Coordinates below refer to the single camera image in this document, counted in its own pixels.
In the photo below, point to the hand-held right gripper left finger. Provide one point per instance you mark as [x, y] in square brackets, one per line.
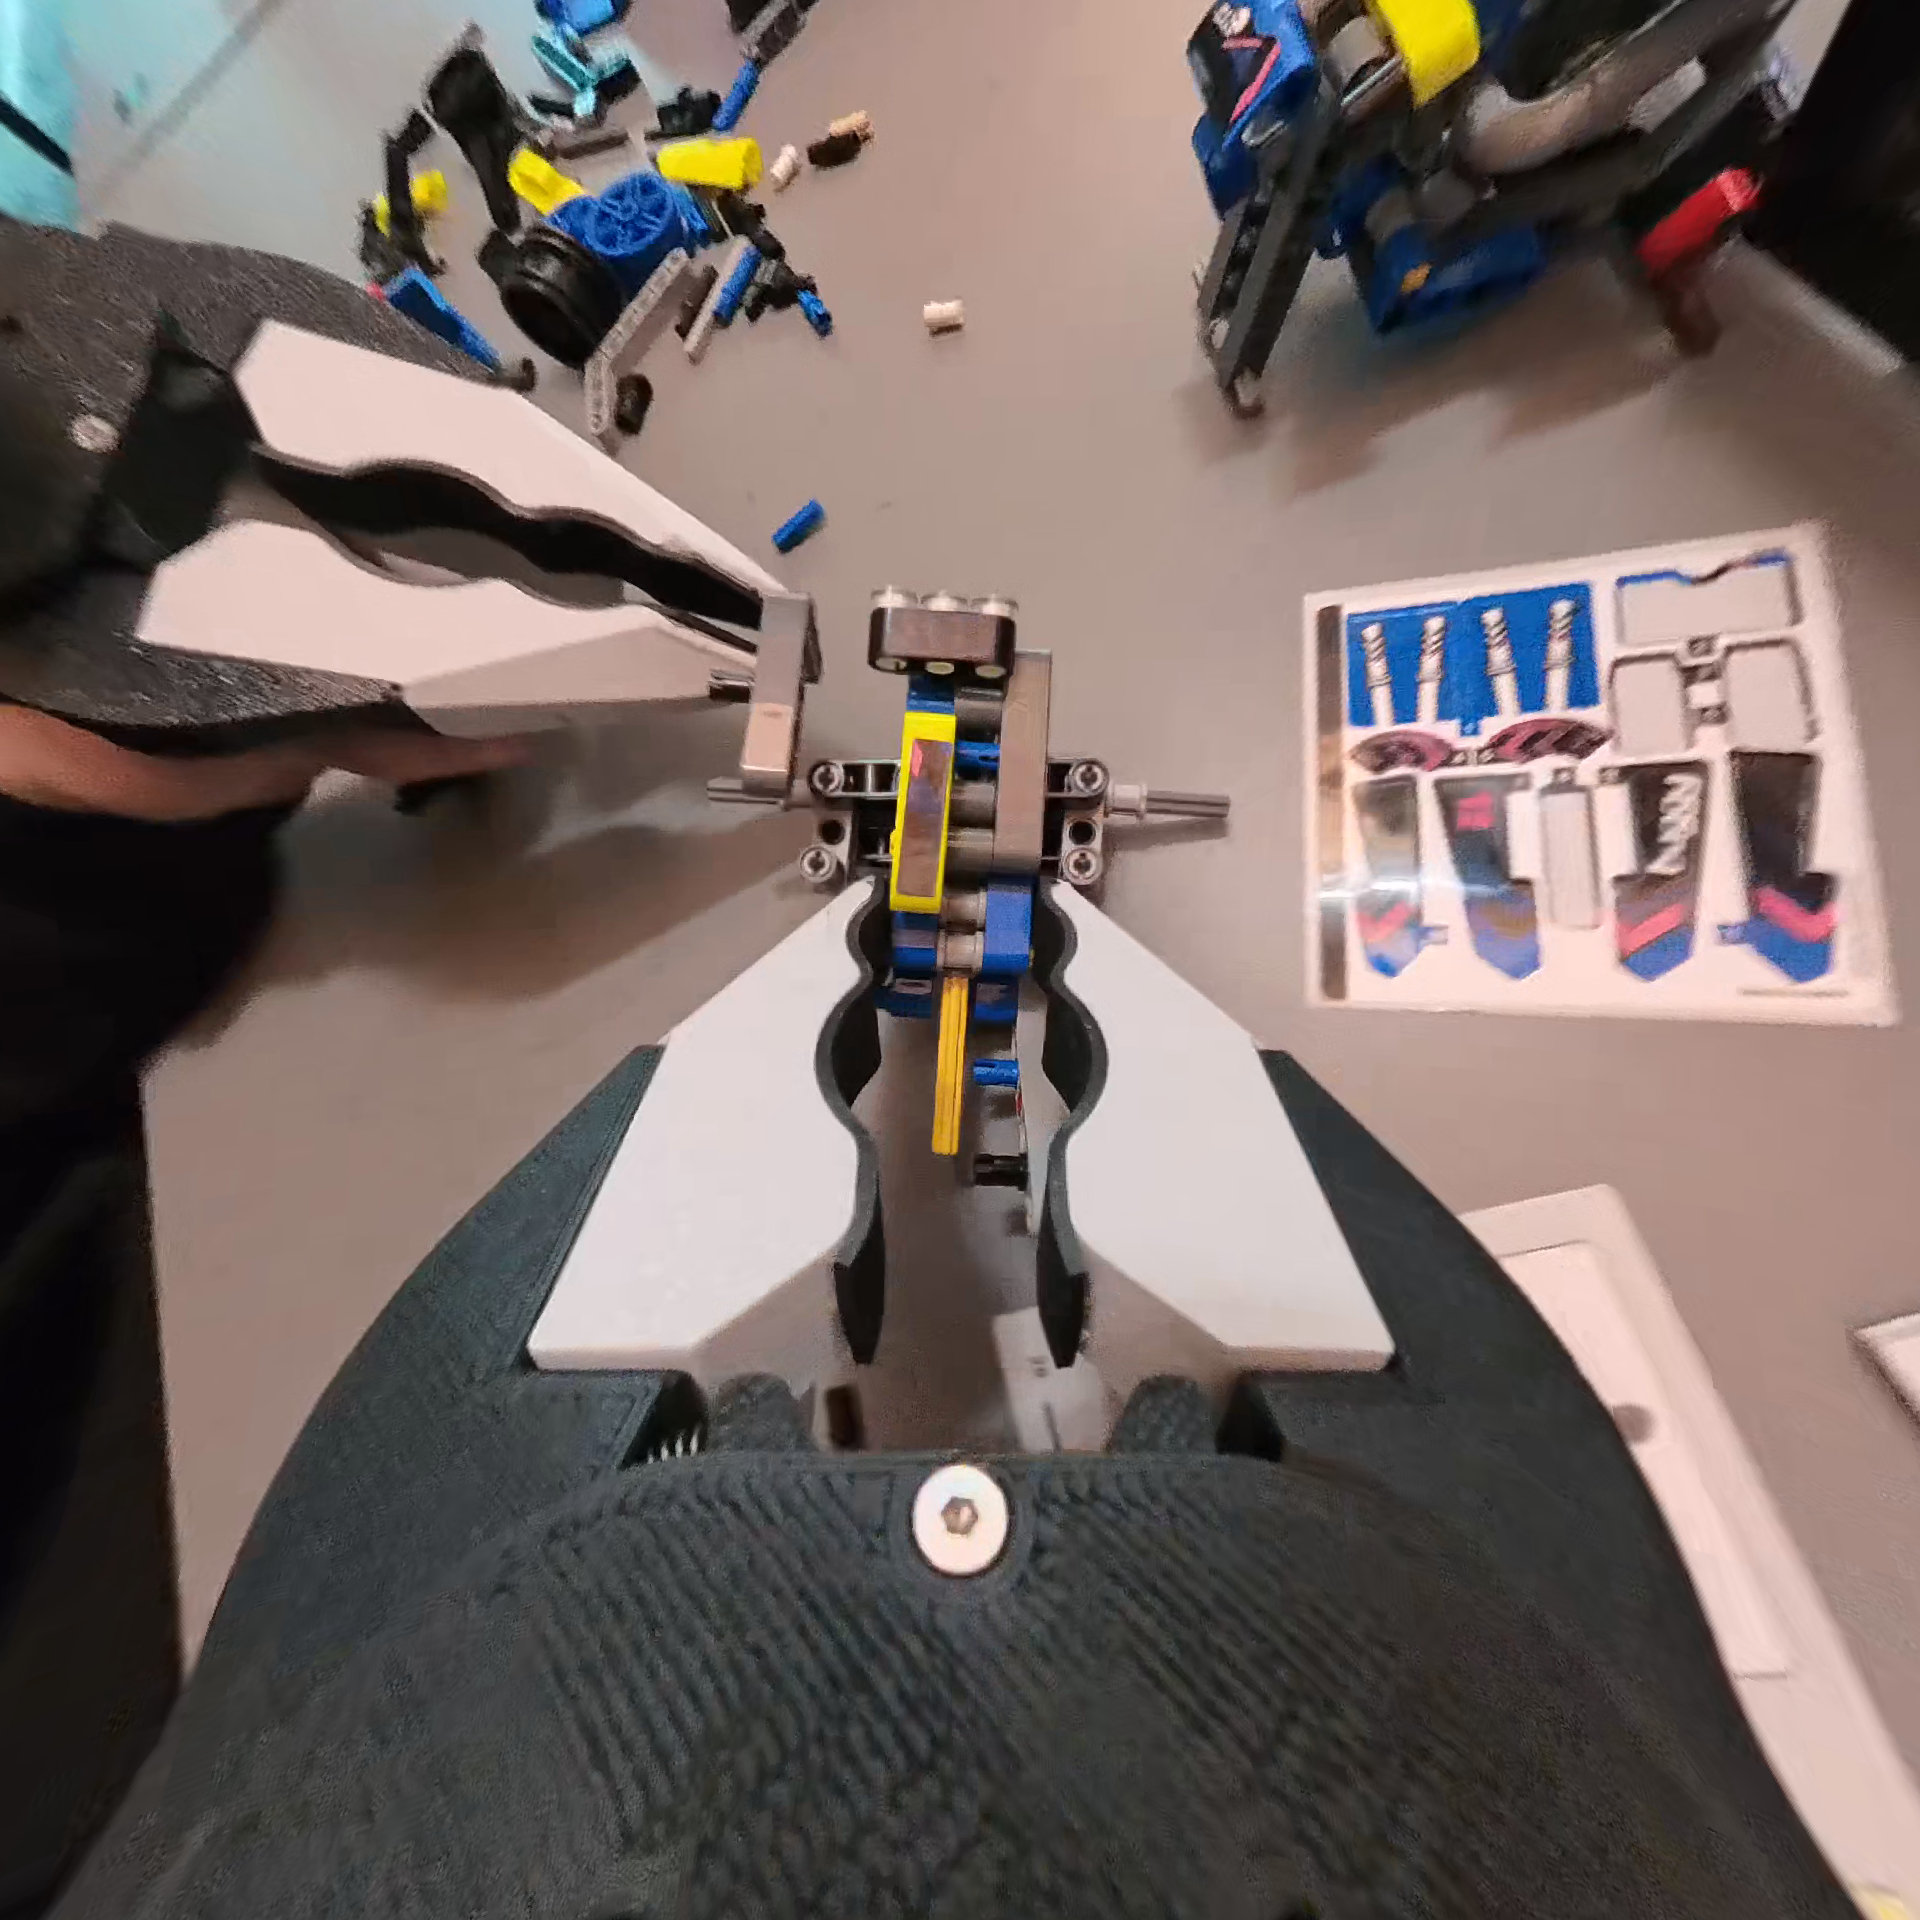
[690, 1184]

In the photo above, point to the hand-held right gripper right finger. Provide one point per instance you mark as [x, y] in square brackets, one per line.
[1215, 1184]

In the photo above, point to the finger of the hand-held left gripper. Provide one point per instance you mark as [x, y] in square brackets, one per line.
[450, 645]
[435, 435]

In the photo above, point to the grey toy brick beam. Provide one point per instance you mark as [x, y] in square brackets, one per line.
[781, 705]

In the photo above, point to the small blue yellow toy brick model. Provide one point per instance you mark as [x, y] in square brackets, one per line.
[960, 840]

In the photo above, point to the person's left hand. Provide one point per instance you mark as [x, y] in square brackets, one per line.
[164, 773]

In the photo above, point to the teal object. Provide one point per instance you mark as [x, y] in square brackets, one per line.
[33, 105]

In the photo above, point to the heap of toy bricks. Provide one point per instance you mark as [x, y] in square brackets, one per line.
[600, 225]

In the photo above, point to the blue toy brick pin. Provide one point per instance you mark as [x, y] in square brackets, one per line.
[799, 525]

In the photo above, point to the beige toy brick pin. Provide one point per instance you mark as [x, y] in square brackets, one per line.
[943, 315]

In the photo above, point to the sticker sheet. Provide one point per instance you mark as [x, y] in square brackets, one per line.
[1590, 780]

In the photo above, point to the white instruction booklet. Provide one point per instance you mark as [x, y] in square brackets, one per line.
[1695, 1470]

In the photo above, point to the person's dark clothing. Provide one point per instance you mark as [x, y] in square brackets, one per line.
[90, 1201]

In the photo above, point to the white paper sheet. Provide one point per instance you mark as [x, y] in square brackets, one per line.
[1893, 1362]

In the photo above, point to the large blue toy brick model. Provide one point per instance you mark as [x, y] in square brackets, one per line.
[1411, 165]

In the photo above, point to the dark object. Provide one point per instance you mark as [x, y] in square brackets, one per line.
[1852, 151]

